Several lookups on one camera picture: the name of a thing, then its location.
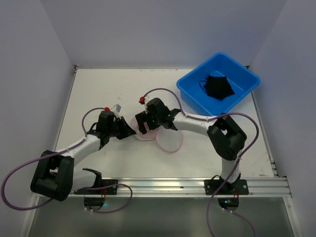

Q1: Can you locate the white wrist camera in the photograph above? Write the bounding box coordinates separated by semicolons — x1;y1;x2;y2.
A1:
110;104;121;118
139;97;150;113

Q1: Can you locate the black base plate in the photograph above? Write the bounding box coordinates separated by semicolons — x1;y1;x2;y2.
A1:
74;179;119;196
204;175;249;195

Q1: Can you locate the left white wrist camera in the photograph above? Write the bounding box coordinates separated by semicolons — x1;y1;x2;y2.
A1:
110;104;121;118

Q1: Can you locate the blue plastic tub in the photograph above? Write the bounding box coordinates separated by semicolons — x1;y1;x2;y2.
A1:
176;53;260;116

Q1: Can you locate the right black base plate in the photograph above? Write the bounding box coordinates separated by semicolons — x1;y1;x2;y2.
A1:
204;175;249;195

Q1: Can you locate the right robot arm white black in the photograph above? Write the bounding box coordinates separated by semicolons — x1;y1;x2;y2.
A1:
135;97;247;186

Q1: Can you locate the white mesh laundry bag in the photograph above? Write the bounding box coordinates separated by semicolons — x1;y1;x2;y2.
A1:
130;118;184;153

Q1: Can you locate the aluminium mounting rail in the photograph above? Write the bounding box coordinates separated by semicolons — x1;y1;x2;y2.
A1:
33;177;292;198

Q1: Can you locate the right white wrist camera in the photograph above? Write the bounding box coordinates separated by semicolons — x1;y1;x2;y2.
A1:
139;97;150;113

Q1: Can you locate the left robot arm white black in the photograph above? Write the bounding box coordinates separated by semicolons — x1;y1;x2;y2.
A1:
30;111;136;201

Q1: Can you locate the black bra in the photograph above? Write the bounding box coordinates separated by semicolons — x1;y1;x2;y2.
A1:
199;74;235;101

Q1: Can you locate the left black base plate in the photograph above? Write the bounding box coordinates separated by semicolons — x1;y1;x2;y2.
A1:
74;179;119;196

